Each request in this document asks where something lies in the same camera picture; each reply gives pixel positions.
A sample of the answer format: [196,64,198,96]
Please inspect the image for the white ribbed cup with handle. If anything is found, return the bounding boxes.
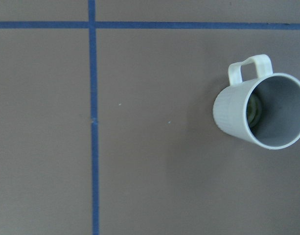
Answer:
[213,54,300,150]

